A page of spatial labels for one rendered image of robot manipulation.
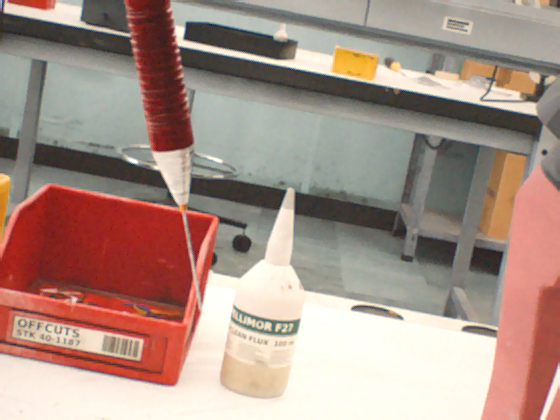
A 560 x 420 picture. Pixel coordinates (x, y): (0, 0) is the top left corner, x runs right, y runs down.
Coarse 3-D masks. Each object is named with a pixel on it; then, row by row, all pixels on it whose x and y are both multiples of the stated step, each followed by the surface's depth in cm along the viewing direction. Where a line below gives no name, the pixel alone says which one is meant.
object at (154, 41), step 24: (144, 0) 26; (168, 0) 27; (144, 24) 27; (168, 24) 27; (144, 48) 27; (168, 48) 27; (144, 72) 27; (168, 72) 27; (144, 96) 27; (168, 96) 27; (168, 120) 27; (168, 144) 28; (192, 144) 28
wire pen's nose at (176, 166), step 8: (152, 152) 28; (168, 152) 28; (176, 152) 28; (184, 152) 28; (192, 152) 28; (160, 160) 28; (168, 160) 28; (176, 160) 28; (184, 160) 28; (192, 160) 28; (160, 168) 28; (168, 168) 28; (176, 168) 28; (184, 168) 28; (168, 176) 28; (176, 176) 28; (184, 176) 28; (168, 184) 28; (176, 184) 28; (184, 184) 28; (176, 192) 28; (184, 192) 28; (176, 200) 29; (184, 200) 28
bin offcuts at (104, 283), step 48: (48, 192) 64; (96, 192) 64; (48, 240) 65; (96, 240) 64; (144, 240) 64; (192, 240) 64; (0, 288) 56; (48, 288) 64; (96, 288) 65; (144, 288) 65; (192, 288) 56; (0, 336) 54; (48, 336) 54; (96, 336) 54; (144, 336) 53; (192, 336) 60
